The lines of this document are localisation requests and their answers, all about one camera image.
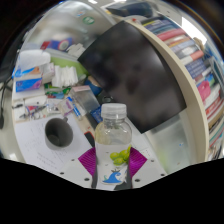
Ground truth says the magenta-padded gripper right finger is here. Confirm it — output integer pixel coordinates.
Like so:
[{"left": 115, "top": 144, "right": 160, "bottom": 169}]
[{"left": 124, "top": 146, "right": 168, "bottom": 191}]

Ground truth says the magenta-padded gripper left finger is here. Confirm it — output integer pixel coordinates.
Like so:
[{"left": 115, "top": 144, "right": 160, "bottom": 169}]
[{"left": 58, "top": 146, "right": 99, "bottom": 190}]

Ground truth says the clear plastic drink bottle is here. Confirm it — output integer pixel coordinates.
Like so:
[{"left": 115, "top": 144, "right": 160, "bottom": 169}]
[{"left": 94, "top": 102, "right": 133, "bottom": 192}]

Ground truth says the grey cup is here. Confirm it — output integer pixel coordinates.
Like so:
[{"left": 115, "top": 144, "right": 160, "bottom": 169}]
[{"left": 44, "top": 117, "right": 74, "bottom": 152}]

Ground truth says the handwritten white paper sheet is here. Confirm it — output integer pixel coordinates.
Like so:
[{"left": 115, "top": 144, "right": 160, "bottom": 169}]
[{"left": 14, "top": 114, "right": 93, "bottom": 166}]

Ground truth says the small blue patterned box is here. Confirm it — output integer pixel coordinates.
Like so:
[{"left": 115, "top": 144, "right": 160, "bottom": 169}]
[{"left": 89, "top": 105, "right": 104, "bottom": 124}]

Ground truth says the small pink white box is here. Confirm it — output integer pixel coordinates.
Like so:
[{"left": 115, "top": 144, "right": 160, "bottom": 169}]
[{"left": 57, "top": 98, "right": 75, "bottom": 117}]

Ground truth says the white tray with stationery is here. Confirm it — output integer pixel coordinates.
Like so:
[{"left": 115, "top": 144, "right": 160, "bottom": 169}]
[{"left": 12, "top": 96, "right": 64, "bottom": 122}]

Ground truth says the clear plastic box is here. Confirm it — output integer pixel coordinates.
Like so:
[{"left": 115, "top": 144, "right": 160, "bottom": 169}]
[{"left": 70, "top": 85, "right": 101, "bottom": 114}]

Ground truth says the green packet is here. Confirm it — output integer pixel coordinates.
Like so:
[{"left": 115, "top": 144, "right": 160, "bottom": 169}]
[{"left": 44, "top": 84, "right": 73, "bottom": 100}]

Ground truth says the blue round container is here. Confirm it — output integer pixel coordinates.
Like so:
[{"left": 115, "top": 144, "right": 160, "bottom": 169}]
[{"left": 83, "top": 75, "right": 104, "bottom": 97}]

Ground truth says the white napkin stack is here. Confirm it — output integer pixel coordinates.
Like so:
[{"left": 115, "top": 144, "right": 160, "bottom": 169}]
[{"left": 51, "top": 64, "right": 79, "bottom": 88}]

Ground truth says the blue tissue box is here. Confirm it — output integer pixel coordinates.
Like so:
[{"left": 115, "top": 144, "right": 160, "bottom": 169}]
[{"left": 12, "top": 49, "right": 53, "bottom": 94}]

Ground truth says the black computer monitor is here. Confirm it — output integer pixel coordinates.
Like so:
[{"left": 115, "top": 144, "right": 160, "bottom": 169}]
[{"left": 77, "top": 19, "right": 188, "bottom": 134}]

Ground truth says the green round sticker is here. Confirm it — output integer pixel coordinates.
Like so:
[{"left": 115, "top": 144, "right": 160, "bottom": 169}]
[{"left": 82, "top": 15, "right": 96, "bottom": 26}]

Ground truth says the wall shelf with books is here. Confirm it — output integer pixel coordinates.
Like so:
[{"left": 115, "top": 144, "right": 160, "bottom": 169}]
[{"left": 106, "top": 0, "right": 224, "bottom": 164}]

